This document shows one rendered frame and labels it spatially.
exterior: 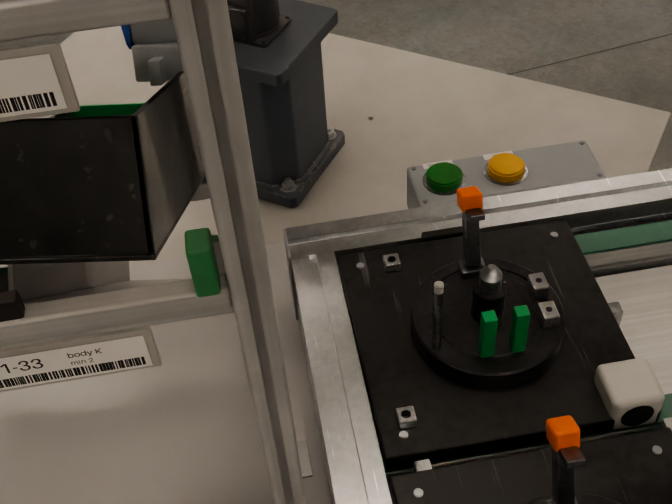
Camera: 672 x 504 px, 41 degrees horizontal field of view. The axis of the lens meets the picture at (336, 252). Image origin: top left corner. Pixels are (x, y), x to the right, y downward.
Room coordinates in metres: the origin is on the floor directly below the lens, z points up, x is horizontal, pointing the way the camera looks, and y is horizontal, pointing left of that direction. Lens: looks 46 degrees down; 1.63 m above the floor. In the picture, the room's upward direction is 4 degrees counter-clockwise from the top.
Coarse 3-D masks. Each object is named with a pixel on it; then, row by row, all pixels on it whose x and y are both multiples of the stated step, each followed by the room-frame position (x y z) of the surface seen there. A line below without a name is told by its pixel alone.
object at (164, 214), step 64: (0, 128) 0.35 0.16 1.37; (64, 128) 0.35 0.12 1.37; (128, 128) 0.34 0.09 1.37; (192, 128) 0.44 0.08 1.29; (0, 192) 0.34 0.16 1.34; (64, 192) 0.33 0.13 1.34; (128, 192) 0.33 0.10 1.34; (192, 192) 0.41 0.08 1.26; (0, 256) 0.32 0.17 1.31; (64, 256) 0.32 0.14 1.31; (128, 256) 0.32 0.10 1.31
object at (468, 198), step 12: (468, 192) 0.60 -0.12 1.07; (480, 192) 0.60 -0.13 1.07; (468, 204) 0.59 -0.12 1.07; (480, 204) 0.59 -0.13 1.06; (468, 216) 0.58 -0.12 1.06; (480, 216) 0.57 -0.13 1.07; (468, 228) 0.58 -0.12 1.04; (468, 240) 0.58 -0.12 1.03; (468, 252) 0.58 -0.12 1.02; (480, 252) 0.58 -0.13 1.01; (468, 264) 0.57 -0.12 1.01; (480, 264) 0.57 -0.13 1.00
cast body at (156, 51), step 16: (144, 32) 0.65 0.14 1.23; (160, 32) 0.65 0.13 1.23; (144, 48) 0.64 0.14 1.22; (160, 48) 0.64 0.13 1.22; (176, 48) 0.64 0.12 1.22; (144, 64) 0.63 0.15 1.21; (160, 64) 0.62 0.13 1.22; (176, 64) 0.63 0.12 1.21; (144, 80) 0.63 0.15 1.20; (160, 80) 0.61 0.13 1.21
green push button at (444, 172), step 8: (432, 168) 0.75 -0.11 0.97; (440, 168) 0.75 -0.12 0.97; (448, 168) 0.75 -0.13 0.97; (456, 168) 0.75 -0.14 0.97; (432, 176) 0.74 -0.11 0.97; (440, 176) 0.73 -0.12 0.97; (448, 176) 0.73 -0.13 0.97; (456, 176) 0.73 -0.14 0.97; (432, 184) 0.73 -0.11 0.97; (440, 184) 0.72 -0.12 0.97; (448, 184) 0.72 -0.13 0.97; (456, 184) 0.72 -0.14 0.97
